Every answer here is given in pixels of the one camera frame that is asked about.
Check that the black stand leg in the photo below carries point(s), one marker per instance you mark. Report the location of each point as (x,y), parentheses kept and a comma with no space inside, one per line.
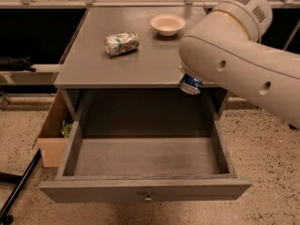
(18,182)

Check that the metal diagonal brace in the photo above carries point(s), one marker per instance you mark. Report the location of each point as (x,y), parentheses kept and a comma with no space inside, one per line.
(291,36)

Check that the grey wooden cabinet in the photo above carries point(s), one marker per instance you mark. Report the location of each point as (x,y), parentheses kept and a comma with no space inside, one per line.
(138,89)

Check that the green snack bag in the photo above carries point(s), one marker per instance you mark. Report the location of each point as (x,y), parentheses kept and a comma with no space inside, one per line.
(66,128)

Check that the brown cardboard box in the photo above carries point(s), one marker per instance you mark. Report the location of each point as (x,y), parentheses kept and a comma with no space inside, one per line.
(50,140)

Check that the green white soda can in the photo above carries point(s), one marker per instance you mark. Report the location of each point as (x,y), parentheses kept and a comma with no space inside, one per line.
(121,43)

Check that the blue pepsi can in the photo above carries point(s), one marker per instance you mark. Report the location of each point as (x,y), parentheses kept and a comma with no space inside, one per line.
(190,85)

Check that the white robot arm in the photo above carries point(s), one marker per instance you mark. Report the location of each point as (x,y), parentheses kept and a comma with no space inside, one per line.
(223,48)

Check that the black object on ledge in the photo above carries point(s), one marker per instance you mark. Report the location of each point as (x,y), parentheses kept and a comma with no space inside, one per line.
(16,64)

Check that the white paper bowl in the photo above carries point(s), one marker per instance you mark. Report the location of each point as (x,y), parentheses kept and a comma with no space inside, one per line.
(167,25)

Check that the metal drawer knob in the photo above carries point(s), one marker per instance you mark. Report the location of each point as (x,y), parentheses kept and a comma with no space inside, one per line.
(148,198)

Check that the grey open top drawer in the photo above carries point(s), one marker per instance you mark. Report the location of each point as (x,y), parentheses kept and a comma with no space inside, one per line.
(120,165)

